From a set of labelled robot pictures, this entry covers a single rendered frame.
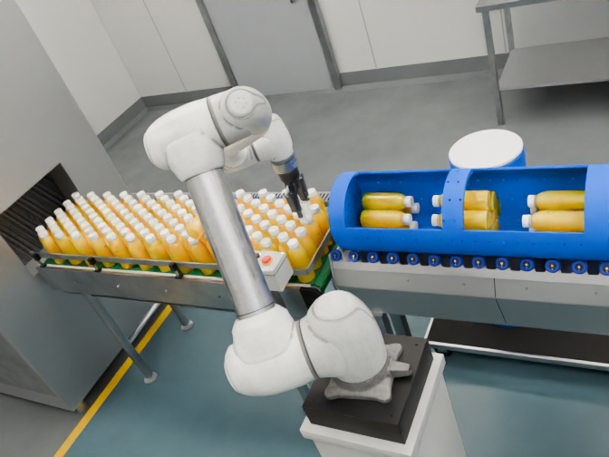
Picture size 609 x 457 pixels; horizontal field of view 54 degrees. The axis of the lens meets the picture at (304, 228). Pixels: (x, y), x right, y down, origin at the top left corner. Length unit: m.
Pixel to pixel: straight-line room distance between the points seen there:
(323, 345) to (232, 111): 0.60
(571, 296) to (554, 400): 0.90
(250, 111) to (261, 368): 0.62
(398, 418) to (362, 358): 0.17
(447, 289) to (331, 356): 0.75
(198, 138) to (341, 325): 0.57
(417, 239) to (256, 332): 0.72
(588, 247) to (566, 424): 1.09
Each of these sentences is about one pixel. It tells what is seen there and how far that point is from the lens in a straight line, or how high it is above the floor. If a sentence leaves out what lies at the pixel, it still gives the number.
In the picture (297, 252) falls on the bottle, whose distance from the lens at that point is 2.15.
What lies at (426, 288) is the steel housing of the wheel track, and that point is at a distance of 2.13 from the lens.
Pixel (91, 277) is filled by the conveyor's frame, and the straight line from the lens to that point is 3.01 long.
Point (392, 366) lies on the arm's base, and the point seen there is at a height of 1.12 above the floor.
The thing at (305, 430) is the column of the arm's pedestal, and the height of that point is 1.00.
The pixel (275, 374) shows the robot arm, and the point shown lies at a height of 1.26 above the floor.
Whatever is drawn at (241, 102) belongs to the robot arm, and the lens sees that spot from 1.44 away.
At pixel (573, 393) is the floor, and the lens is 2.86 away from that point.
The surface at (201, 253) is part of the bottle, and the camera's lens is 2.44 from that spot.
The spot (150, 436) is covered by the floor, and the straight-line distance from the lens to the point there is 3.36.
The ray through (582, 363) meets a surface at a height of 0.15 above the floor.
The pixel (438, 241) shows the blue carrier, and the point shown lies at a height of 1.08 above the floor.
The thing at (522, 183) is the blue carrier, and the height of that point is 1.10.
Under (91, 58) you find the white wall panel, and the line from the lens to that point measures 6.98.
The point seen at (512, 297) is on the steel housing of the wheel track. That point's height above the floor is 0.84.
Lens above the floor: 2.33
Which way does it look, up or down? 35 degrees down
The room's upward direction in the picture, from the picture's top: 22 degrees counter-clockwise
